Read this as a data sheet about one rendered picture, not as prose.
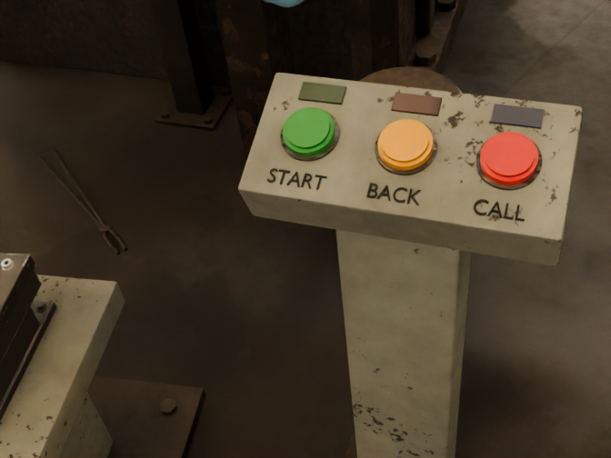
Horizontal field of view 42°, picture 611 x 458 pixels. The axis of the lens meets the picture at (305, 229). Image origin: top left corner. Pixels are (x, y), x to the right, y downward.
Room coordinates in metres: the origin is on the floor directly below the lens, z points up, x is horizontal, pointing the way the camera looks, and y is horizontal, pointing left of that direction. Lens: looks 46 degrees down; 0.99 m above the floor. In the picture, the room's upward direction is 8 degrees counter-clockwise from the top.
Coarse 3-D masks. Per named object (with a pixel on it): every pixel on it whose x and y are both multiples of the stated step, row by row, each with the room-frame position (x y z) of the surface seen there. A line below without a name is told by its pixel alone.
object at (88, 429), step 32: (96, 384) 0.69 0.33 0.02; (128, 384) 0.69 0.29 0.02; (160, 384) 0.68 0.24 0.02; (96, 416) 0.59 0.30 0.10; (128, 416) 0.63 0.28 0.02; (160, 416) 0.63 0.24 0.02; (192, 416) 0.62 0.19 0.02; (64, 448) 0.52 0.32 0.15; (96, 448) 0.56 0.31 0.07; (128, 448) 0.58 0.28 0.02; (160, 448) 0.58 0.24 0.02
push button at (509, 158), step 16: (496, 144) 0.43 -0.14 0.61; (512, 144) 0.43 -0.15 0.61; (528, 144) 0.42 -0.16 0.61; (480, 160) 0.42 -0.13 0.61; (496, 160) 0.42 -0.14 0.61; (512, 160) 0.42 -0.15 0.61; (528, 160) 0.41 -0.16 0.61; (496, 176) 0.41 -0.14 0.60; (512, 176) 0.41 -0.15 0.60; (528, 176) 0.41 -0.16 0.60
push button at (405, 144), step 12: (408, 120) 0.47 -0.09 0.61; (384, 132) 0.46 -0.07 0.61; (396, 132) 0.46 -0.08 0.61; (408, 132) 0.46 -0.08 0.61; (420, 132) 0.45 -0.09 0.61; (384, 144) 0.45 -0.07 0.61; (396, 144) 0.45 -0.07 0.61; (408, 144) 0.45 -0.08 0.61; (420, 144) 0.44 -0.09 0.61; (432, 144) 0.44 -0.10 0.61; (384, 156) 0.44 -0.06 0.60; (396, 156) 0.44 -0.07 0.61; (408, 156) 0.44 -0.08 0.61; (420, 156) 0.44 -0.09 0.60; (396, 168) 0.44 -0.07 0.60; (408, 168) 0.43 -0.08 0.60
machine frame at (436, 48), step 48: (0, 0) 1.61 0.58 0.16; (48, 0) 1.57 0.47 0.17; (96, 0) 1.52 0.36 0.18; (144, 0) 1.47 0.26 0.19; (336, 0) 1.31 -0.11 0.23; (432, 0) 1.40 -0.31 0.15; (0, 48) 1.64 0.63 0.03; (48, 48) 1.58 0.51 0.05; (96, 48) 1.53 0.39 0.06; (144, 48) 1.49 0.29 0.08; (336, 48) 1.32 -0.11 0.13; (432, 48) 1.33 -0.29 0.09
